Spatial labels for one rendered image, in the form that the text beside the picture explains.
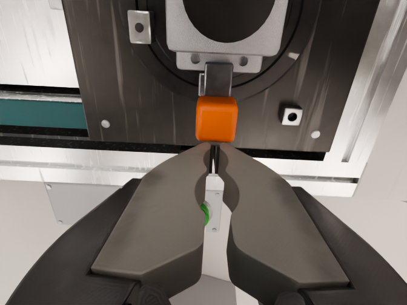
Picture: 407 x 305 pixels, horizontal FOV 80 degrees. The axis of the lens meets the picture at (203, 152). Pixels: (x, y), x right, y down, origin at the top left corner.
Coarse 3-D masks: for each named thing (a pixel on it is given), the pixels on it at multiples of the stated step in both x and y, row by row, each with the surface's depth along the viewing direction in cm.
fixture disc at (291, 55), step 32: (128, 0) 17; (160, 0) 17; (288, 0) 16; (320, 0) 16; (128, 32) 18; (160, 32) 18; (288, 32) 18; (160, 64) 19; (288, 64) 18; (192, 96) 20
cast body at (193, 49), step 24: (168, 0) 9; (192, 0) 8; (216, 0) 8; (240, 0) 8; (264, 0) 8; (168, 24) 9; (192, 24) 9; (216, 24) 8; (240, 24) 8; (264, 24) 9; (192, 48) 9; (216, 48) 9; (240, 48) 9; (264, 48) 9; (240, 72) 13
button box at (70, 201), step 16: (48, 192) 29; (64, 192) 29; (80, 192) 29; (96, 192) 29; (112, 192) 29; (208, 192) 28; (64, 208) 30; (80, 208) 30; (208, 208) 29; (64, 224) 31; (208, 224) 31
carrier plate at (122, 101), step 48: (96, 0) 18; (336, 0) 18; (96, 48) 20; (336, 48) 20; (96, 96) 22; (144, 96) 22; (288, 96) 22; (336, 96) 22; (192, 144) 24; (240, 144) 24; (288, 144) 24
